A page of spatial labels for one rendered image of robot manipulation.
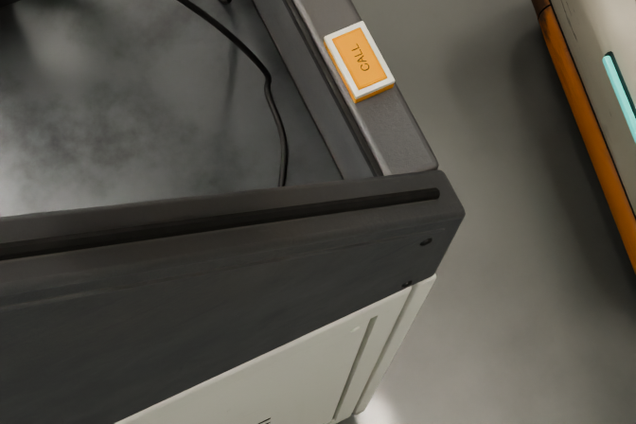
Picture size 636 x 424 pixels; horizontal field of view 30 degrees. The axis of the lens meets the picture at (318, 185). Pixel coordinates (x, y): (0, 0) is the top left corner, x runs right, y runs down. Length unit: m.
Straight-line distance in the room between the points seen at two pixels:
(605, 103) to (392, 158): 0.93
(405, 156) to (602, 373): 1.03
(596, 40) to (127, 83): 0.88
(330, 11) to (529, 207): 1.03
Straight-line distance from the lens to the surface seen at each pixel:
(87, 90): 0.96
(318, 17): 0.84
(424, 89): 1.87
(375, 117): 0.81
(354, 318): 0.94
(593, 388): 1.78
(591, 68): 1.72
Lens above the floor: 1.70
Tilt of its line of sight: 71 degrees down
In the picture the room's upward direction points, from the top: 7 degrees clockwise
